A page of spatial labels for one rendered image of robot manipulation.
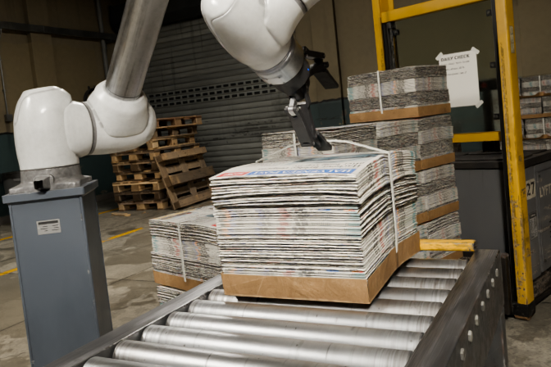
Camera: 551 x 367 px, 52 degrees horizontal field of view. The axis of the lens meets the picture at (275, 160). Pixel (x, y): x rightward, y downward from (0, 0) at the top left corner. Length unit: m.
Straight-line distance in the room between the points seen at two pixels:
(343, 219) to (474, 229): 2.37
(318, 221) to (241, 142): 8.89
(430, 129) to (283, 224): 1.71
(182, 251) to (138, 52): 0.67
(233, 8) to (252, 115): 8.86
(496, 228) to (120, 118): 2.18
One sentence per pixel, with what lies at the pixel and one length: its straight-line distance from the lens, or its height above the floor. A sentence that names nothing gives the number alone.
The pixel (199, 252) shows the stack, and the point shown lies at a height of 0.74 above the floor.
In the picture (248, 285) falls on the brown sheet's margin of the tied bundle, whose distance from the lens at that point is 1.07.
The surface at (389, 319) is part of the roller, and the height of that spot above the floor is 0.80.
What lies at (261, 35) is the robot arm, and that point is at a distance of 0.88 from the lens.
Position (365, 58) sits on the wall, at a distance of 8.93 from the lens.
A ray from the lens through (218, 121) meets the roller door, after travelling 10.05.
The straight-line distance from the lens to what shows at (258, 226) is 1.02.
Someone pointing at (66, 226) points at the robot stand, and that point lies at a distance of 1.60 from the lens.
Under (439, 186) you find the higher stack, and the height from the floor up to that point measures 0.74.
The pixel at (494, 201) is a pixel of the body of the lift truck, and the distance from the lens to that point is 3.20.
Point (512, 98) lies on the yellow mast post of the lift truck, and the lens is 2.94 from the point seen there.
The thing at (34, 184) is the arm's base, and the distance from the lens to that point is 1.58.
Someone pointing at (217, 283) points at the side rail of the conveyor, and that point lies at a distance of 1.21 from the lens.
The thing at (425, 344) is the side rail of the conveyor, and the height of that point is 0.80.
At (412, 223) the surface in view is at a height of 0.87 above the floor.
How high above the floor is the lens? 1.12
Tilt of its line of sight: 4 degrees down
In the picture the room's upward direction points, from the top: 6 degrees counter-clockwise
